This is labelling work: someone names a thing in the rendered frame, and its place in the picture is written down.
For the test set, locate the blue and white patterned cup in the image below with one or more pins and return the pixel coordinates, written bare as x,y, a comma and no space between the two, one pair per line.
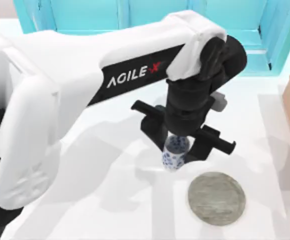
173,156

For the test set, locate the grey round coaster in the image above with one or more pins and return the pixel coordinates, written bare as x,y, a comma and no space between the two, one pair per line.
216,196

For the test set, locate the light blue rack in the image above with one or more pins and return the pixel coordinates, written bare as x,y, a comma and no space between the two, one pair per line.
140,15

